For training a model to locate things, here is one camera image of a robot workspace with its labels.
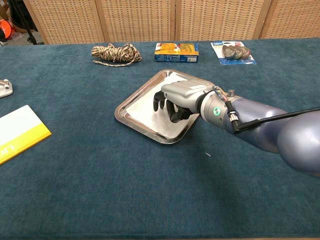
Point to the white and yellow box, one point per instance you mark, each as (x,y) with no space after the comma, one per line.
(20,130)

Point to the blue blister pack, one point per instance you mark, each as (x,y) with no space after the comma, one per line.
(232,53)

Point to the black tripod stand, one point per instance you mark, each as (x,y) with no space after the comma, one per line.
(31,38)

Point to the small white scrap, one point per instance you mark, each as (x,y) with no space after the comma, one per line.
(208,154)

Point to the white paper sheet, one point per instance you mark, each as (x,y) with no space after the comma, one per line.
(142,112)

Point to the white wall bracket holder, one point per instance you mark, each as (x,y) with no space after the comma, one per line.
(5,90)

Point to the blue felt table cloth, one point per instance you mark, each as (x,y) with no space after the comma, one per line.
(100,187)

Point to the orange and blue box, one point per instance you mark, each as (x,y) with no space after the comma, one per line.
(175,52)

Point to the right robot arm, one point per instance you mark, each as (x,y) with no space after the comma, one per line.
(262,135)

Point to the orange plastic lid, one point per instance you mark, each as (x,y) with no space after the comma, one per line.
(6,28)

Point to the wicker folding screen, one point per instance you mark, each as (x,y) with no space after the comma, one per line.
(137,20)

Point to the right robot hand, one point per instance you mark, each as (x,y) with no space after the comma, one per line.
(185,92)

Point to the silver metal tray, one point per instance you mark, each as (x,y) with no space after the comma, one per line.
(156,83)

